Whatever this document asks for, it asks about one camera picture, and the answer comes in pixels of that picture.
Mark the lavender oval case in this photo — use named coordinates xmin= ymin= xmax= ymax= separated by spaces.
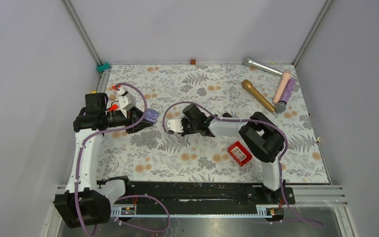
xmin=145 ymin=108 xmax=159 ymax=124

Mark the black earbud charging case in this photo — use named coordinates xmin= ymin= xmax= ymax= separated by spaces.
xmin=222 ymin=113 xmax=232 ymax=118

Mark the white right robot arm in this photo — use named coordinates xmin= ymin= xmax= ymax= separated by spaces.
xmin=166 ymin=103 xmax=289 ymax=205

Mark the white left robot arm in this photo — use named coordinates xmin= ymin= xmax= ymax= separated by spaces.
xmin=54 ymin=90 xmax=152 ymax=229

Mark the red rectangular block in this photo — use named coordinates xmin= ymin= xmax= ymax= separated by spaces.
xmin=108 ymin=104 xmax=118 ymax=111

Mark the plain wooden cube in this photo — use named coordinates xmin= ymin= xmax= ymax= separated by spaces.
xmin=108 ymin=94 xmax=116 ymax=101

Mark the red wedge block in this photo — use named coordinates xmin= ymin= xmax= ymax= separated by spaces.
xmin=112 ymin=85 xmax=121 ymax=91

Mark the floral table mat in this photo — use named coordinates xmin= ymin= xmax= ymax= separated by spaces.
xmin=97 ymin=64 xmax=329 ymax=184

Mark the teal arch block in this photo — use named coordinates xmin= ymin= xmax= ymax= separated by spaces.
xmin=96 ymin=62 xmax=111 ymax=73

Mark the red parts bin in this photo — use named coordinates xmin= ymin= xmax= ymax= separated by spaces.
xmin=227 ymin=141 xmax=253 ymax=166

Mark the gold microphone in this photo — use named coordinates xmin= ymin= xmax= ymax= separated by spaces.
xmin=241 ymin=79 xmax=275 ymax=113

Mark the silver microphone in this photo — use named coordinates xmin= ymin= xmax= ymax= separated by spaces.
xmin=242 ymin=57 xmax=283 ymax=76

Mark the purple glitter microphone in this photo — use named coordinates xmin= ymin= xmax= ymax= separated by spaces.
xmin=275 ymin=78 xmax=297 ymax=114

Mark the pink microphone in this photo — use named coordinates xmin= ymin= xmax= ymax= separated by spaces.
xmin=272 ymin=70 xmax=292 ymax=105

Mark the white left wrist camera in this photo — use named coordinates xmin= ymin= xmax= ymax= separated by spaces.
xmin=117 ymin=88 xmax=136 ymax=111

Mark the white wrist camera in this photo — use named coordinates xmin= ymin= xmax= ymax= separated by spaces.
xmin=166 ymin=119 xmax=184 ymax=134
xmin=117 ymin=88 xmax=136 ymax=111

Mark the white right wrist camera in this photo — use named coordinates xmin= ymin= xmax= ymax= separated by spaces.
xmin=166 ymin=119 xmax=184 ymax=134

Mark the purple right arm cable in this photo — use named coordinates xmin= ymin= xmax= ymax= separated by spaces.
xmin=162 ymin=101 xmax=326 ymax=229

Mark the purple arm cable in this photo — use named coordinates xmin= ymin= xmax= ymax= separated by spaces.
xmin=162 ymin=101 xmax=326 ymax=229
xmin=73 ymin=82 xmax=171 ymax=237

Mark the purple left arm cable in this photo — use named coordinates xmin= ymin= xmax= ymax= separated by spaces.
xmin=73 ymin=82 xmax=171 ymax=237

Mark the aluminium frame post left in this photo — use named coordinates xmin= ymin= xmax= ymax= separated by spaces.
xmin=61 ymin=0 xmax=103 ymax=67

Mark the aluminium frame post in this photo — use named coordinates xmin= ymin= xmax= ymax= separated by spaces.
xmin=61 ymin=0 xmax=103 ymax=67
xmin=292 ymin=0 xmax=334 ymax=68

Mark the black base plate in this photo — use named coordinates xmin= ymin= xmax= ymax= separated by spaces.
xmin=114 ymin=181 xmax=296 ymax=216

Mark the white slotted cable duct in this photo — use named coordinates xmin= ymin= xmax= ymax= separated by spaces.
xmin=109 ymin=205 xmax=277 ymax=219

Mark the aluminium frame post right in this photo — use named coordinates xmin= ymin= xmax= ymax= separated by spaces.
xmin=292 ymin=0 xmax=334 ymax=68

